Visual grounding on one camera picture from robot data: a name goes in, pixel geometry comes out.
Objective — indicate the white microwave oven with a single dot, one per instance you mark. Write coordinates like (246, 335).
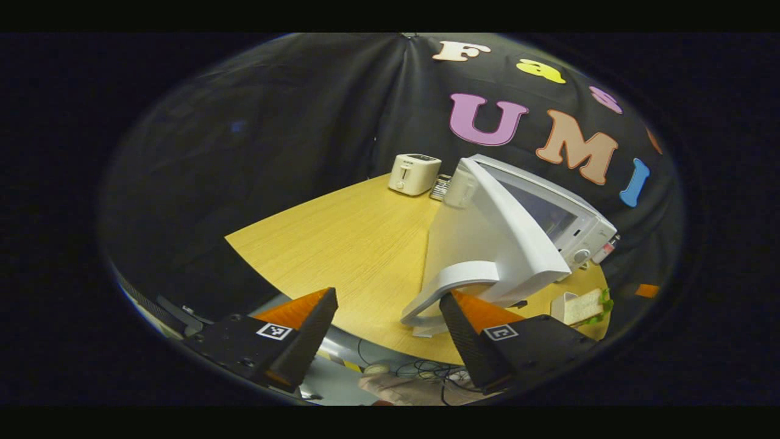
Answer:
(481, 238)

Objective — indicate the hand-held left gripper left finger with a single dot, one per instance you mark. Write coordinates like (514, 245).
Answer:
(308, 341)

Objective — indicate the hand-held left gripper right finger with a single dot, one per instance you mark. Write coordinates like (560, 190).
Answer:
(466, 344)

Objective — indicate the white toaster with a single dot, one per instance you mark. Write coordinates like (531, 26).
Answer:
(414, 175)

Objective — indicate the small clear bottle pink label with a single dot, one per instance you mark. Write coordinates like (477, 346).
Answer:
(607, 249)

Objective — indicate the sandwich with lettuce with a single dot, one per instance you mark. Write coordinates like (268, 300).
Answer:
(588, 306)

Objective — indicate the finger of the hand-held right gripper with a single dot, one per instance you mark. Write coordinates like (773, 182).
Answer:
(647, 291)

